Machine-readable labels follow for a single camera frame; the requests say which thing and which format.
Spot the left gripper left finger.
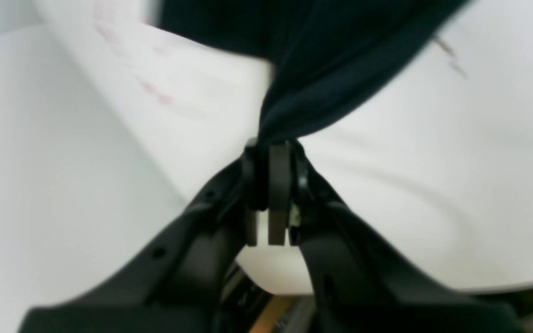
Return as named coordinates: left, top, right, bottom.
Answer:
left=19, top=139, right=268, bottom=333

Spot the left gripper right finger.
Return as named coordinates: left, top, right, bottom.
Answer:
left=289, top=141, right=521, bottom=333

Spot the black T-shirt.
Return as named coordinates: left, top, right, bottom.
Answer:
left=157, top=0, right=465, bottom=146

